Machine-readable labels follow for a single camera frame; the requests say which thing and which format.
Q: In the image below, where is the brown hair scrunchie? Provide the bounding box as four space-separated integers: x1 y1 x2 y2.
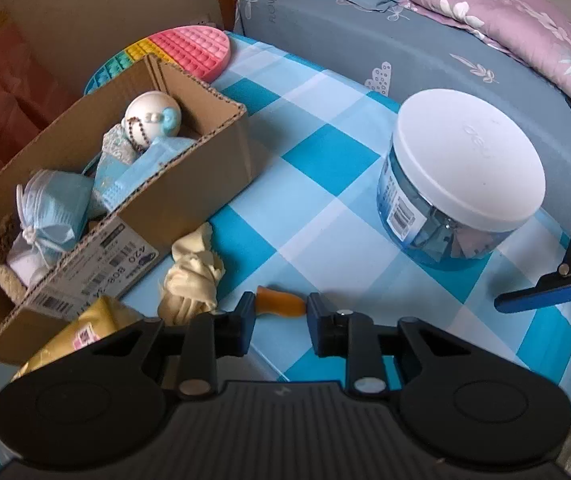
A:
0 212 22 267

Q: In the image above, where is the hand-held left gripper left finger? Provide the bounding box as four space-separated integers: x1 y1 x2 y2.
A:
93 292 259 396

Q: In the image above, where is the rainbow pop bubble toy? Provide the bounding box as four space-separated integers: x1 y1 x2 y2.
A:
84 27 232 96

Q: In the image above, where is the dark bead chain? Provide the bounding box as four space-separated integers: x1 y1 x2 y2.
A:
120 114 155 154

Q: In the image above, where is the cream cloth toy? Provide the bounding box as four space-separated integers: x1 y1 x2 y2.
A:
158 222 227 328

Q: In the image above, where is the blue checked tablecloth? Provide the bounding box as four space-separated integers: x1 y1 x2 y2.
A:
0 30 571 467

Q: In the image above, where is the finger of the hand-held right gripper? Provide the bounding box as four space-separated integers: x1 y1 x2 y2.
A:
494 272 571 314

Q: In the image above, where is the blue face mask bundle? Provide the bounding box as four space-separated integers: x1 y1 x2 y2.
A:
16 169 97 263

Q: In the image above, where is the white and blue ball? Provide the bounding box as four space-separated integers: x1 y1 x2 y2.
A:
124 91 183 140

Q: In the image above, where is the white soft cloth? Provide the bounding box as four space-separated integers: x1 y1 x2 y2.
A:
6 237 49 288

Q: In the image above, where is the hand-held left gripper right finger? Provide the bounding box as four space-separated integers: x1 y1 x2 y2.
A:
305 292 470 396

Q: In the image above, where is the gold tissue pack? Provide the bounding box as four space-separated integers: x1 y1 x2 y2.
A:
10 295 145 383

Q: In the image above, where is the cardboard box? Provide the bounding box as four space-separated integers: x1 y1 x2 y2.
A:
0 53 254 366

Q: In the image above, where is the orange rubber toy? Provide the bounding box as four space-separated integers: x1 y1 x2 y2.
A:
258 285 309 319

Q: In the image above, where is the pink floral pillow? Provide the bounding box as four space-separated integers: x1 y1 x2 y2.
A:
335 0 571 135

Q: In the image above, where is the blue jar with white lid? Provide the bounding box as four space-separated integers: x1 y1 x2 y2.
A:
376 88 547 271

